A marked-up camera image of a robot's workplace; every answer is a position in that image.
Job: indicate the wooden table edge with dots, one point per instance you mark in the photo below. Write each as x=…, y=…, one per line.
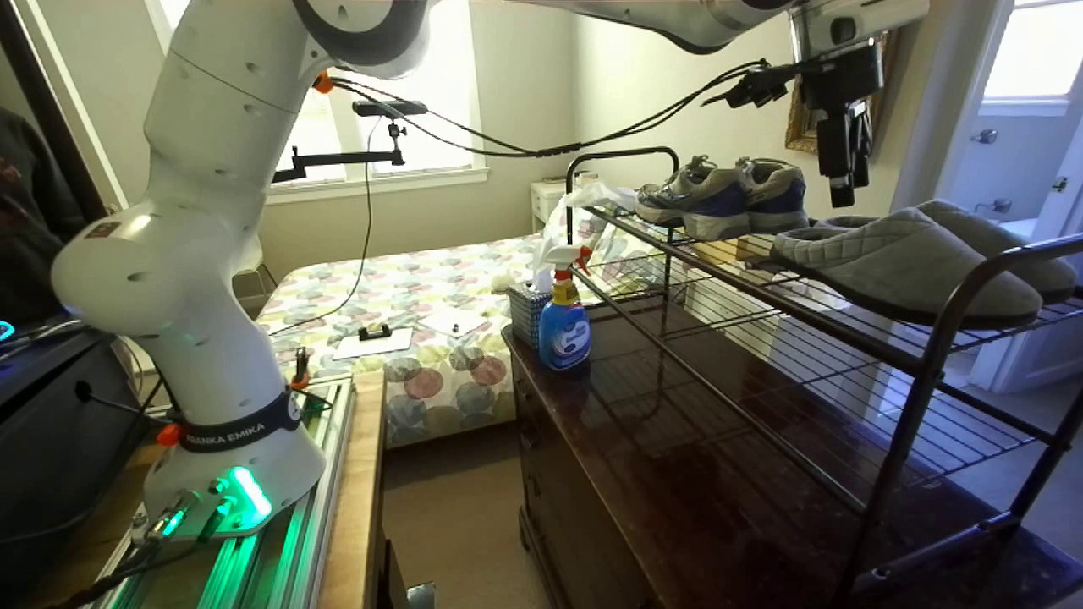
x=356, y=508

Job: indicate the white plastic bag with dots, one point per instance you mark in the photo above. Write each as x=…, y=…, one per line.
x=577, y=222

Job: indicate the grey round knob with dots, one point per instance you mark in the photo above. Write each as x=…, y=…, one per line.
x=416, y=597

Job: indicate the dark wooden dresser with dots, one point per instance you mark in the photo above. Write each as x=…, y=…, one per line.
x=632, y=485

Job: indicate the white framed window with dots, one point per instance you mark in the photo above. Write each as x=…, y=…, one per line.
x=451, y=112

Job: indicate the aluminium robot base platform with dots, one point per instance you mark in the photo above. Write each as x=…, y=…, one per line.
x=271, y=541

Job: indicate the bed with floral cover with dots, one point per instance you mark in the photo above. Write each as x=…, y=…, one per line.
x=441, y=305

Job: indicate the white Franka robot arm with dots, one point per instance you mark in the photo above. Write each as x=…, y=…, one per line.
x=213, y=224

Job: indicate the blue spray bottle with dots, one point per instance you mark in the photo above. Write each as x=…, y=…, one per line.
x=562, y=326

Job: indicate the gold framed picture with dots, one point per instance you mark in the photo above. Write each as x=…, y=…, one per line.
x=891, y=80

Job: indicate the white nightstand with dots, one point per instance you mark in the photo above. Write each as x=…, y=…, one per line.
x=545, y=205

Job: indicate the dark tissue box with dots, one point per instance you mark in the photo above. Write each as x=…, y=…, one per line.
x=523, y=317

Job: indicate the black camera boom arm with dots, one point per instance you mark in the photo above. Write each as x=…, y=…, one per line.
x=339, y=157

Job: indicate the grey house slipper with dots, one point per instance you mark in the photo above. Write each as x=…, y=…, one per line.
x=901, y=274
x=1015, y=242

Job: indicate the white panel door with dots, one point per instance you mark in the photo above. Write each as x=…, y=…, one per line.
x=1015, y=169

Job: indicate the grey blue sneaker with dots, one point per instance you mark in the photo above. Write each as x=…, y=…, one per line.
x=771, y=190
x=697, y=190

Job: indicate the dark metal shoe rack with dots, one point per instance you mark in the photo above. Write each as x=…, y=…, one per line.
x=813, y=360

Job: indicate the white paper sheet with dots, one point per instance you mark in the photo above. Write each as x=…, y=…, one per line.
x=391, y=345

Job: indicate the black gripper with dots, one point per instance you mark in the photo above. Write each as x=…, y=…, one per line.
x=843, y=138

